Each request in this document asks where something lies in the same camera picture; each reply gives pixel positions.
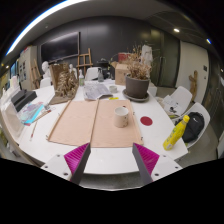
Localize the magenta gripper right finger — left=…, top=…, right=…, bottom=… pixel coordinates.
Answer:
left=132, top=143, right=159, bottom=185

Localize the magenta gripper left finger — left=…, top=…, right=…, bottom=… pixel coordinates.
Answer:
left=64, top=143, right=91, bottom=185

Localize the yellow plastic bottle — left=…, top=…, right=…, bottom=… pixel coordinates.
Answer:
left=163, top=115, right=190, bottom=150

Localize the left brown cardboard sheet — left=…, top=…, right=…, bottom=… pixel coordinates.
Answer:
left=48, top=101, right=98, bottom=146

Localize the brown cardboard sheet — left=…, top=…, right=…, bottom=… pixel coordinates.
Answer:
left=48, top=101, right=98, bottom=146
left=91, top=100, right=143, bottom=148

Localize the right brown cardboard sheet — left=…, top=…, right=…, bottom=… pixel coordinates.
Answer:
left=91, top=100, right=143, bottom=148

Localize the red round coaster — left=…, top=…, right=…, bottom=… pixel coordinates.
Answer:
left=140, top=116, right=153, bottom=126

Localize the white ceramic mug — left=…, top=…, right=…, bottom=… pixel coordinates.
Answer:
left=114, top=107, right=129, bottom=128

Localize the black backpack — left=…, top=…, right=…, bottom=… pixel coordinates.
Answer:
left=182, top=112, right=205, bottom=143

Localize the white chair with papers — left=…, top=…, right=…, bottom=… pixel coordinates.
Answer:
left=162, top=86, right=192, bottom=116

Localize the grey pot saucer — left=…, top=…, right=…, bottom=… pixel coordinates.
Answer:
left=122, top=89, right=149, bottom=102

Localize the grey plant pot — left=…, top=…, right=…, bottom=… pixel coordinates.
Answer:
left=126, top=75, right=149, bottom=98

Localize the white chair with backpack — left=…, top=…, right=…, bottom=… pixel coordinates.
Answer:
left=182, top=103, right=210, bottom=148

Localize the roll of tape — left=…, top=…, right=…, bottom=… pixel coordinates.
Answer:
left=109, top=86, right=118, bottom=93

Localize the small spray bottle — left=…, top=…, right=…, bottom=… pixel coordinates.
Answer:
left=79, top=69, right=84, bottom=86

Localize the black box on table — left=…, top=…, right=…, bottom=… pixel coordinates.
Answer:
left=11, top=89, right=37, bottom=112

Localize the white plaster bust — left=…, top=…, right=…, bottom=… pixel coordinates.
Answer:
left=42, top=61, right=51, bottom=78

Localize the dried brown plant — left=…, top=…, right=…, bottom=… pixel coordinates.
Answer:
left=125, top=44, right=153, bottom=80

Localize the cardboard box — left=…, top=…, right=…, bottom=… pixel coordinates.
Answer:
left=115, top=64, right=129, bottom=85

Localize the wooden easel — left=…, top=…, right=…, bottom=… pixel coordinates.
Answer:
left=76, top=49, right=93, bottom=74

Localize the wooden figure by wall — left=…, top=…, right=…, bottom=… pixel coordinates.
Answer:
left=189, top=70, right=198, bottom=95

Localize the black wall screen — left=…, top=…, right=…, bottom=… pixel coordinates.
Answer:
left=41, top=32, right=79, bottom=62

